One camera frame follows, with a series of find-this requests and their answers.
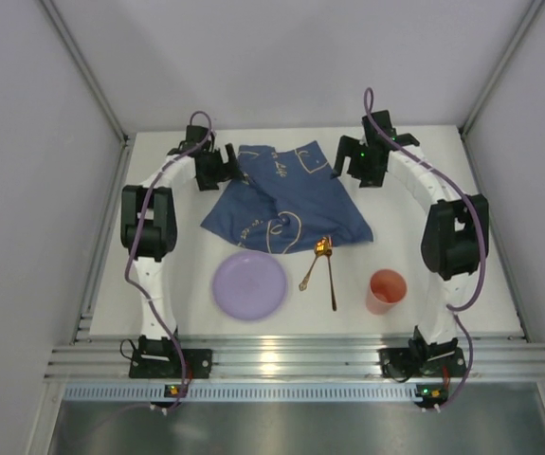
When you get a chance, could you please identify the blue cloth placemat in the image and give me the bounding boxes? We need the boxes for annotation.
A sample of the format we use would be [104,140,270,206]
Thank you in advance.
[201,141,373,255]

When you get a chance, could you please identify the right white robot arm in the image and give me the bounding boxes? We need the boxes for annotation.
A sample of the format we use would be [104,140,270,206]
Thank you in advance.
[332,110,489,366]

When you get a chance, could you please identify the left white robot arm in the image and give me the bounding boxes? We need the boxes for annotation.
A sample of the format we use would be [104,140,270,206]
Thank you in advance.
[120,123,242,366]

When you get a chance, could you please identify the copper fork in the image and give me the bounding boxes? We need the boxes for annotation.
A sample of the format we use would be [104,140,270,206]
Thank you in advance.
[324,236,337,312]

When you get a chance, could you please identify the gold spoon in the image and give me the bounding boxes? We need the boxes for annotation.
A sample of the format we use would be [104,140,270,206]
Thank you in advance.
[299,236,333,291]

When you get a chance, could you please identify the purple plastic plate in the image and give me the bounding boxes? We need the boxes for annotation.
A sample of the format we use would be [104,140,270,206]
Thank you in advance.
[211,250,288,322]

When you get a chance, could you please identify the orange plastic cup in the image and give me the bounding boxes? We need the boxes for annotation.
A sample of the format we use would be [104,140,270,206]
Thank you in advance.
[366,269,408,315]

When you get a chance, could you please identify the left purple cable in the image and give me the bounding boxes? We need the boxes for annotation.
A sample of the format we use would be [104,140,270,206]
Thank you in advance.
[124,111,216,414]

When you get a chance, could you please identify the purple cable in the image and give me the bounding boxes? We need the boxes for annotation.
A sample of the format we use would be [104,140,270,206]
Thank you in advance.
[362,87,487,413]
[124,111,216,414]

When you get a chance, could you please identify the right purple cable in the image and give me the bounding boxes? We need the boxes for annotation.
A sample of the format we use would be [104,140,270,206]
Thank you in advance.
[362,87,487,413]

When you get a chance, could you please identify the left aluminium frame post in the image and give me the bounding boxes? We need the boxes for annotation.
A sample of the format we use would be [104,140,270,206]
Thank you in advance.
[36,0,129,145]

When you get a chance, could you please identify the aluminium frame post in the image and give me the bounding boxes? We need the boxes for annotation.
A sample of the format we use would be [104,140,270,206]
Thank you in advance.
[36,0,129,145]
[459,0,545,138]

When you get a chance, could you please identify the aluminium mounting rail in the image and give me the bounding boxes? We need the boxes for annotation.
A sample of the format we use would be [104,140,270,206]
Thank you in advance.
[45,336,545,382]

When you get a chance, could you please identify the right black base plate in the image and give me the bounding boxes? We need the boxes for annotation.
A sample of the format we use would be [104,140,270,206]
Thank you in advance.
[379,348,466,382]

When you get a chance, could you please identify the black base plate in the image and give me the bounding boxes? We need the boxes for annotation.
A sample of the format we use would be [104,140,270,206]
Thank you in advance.
[129,349,213,379]
[379,348,466,382]

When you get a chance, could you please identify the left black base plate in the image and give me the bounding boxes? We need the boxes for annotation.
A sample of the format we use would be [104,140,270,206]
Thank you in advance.
[129,349,213,379]

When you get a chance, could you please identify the right aluminium frame post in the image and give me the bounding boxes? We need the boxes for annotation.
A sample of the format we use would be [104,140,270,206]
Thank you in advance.
[459,0,545,138]

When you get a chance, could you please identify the perforated cable duct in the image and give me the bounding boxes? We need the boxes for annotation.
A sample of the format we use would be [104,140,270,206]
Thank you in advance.
[64,382,444,403]

